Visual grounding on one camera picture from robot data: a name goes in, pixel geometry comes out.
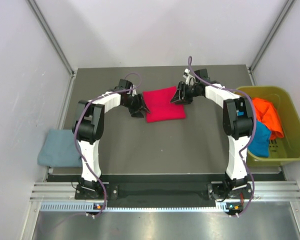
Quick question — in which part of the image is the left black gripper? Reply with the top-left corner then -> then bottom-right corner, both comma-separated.
122,92 -> 150,118

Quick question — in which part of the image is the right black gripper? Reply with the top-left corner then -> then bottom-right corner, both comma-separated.
169,81 -> 199,106

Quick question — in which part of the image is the magenta t shirt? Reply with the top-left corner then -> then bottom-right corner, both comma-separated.
143,86 -> 186,123

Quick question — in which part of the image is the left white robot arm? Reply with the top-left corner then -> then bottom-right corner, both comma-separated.
72,79 -> 150,200

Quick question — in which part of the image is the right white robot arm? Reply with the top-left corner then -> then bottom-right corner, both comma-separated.
170,68 -> 256,199

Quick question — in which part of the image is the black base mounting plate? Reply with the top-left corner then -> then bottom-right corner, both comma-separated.
75,174 -> 252,208

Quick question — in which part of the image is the orange t shirt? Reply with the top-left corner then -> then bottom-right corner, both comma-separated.
252,97 -> 285,140

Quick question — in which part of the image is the blue t shirt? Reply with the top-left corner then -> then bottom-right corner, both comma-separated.
248,121 -> 272,158

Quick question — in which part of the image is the folded grey-blue t shirt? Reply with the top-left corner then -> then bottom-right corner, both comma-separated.
37,129 -> 82,168

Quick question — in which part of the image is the olive green plastic bin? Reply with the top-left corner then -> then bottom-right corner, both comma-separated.
238,86 -> 300,167

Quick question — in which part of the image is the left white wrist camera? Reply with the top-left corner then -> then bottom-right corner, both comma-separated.
129,85 -> 137,96

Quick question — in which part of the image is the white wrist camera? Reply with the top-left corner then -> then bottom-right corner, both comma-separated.
129,85 -> 137,96
182,68 -> 196,86

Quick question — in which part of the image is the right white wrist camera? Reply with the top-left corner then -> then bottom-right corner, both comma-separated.
182,68 -> 196,86

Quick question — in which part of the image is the slotted grey cable duct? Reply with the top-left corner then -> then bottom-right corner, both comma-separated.
39,201 -> 243,213

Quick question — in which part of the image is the left aluminium corner post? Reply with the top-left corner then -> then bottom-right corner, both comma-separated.
24,0 -> 75,75

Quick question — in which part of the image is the aluminium corner post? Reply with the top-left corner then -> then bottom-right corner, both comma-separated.
248,0 -> 296,74
24,0 -> 75,75

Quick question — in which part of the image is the right aluminium corner post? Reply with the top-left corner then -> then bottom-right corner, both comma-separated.
248,0 -> 296,74

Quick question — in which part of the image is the aluminium frame rail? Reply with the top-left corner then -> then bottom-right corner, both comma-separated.
30,181 -> 300,202

